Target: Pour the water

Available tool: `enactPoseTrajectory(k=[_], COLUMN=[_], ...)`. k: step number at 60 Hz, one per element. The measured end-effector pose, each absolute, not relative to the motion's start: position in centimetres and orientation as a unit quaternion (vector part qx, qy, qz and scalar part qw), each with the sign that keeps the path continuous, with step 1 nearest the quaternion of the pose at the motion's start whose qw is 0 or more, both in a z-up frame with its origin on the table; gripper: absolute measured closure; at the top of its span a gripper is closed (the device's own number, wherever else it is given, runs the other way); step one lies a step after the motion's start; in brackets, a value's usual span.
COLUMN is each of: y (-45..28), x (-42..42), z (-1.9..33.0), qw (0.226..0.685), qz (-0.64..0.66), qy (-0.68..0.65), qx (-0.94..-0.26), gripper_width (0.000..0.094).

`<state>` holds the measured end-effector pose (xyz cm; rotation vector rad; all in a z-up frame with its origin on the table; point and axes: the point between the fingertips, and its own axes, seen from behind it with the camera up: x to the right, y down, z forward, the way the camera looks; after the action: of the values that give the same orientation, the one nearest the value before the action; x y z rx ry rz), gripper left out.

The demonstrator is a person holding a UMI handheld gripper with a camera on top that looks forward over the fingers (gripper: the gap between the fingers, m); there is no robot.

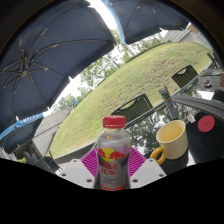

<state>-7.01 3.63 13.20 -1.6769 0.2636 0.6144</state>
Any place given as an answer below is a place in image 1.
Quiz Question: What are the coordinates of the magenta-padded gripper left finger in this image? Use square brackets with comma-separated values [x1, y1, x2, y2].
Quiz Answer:
[59, 147, 101, 190]

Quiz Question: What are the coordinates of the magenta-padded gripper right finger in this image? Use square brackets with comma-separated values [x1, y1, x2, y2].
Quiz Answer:
[128, 146, 167, 190]

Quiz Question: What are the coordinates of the red-capped drink bottle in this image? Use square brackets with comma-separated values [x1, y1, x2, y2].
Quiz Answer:
[96, 115, 132, 192]

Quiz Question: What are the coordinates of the dark patio chair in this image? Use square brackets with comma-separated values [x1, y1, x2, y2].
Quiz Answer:
[34, 150, 62, 173]
[206, 51, 219, 69]

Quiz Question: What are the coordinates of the person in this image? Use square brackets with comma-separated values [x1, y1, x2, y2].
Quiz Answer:
[17, 150, 37, 164]

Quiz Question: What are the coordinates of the black mesh chair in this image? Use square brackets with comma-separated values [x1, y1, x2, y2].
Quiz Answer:
[111, 93, 154, 129]
[171, 64, 199, 89]

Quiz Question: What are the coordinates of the blue-trimmed patio umbrella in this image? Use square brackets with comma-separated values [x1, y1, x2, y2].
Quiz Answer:
[0, 112, 46, 154]

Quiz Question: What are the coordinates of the grey squeeze tube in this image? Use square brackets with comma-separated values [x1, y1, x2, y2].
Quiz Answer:
[158, 85, 179, 120]

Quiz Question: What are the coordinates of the flat round red coaster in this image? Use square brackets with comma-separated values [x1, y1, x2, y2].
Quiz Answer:
[197, 115, 216, 133]

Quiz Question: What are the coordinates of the small round ashtray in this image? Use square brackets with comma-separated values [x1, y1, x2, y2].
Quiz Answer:
[203, 78, 214, 88]

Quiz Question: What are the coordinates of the large navy patio umbrella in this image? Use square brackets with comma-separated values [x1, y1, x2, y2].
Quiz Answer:
[0, 0, 116, 134]
[106, 0, 191, 46]

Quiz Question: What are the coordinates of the cream mug with yellow handle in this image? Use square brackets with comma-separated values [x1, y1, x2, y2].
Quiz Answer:
[149, 119, 189, 166]

